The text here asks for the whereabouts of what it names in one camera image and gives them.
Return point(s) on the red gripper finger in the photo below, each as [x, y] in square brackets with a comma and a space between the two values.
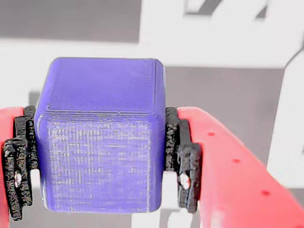
[16, 154]
[225, 178]

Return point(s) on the black white marker checkerboard mat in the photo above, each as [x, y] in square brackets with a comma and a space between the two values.
[213, 35]

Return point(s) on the blue cube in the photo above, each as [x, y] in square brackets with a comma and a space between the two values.
[99, 142]

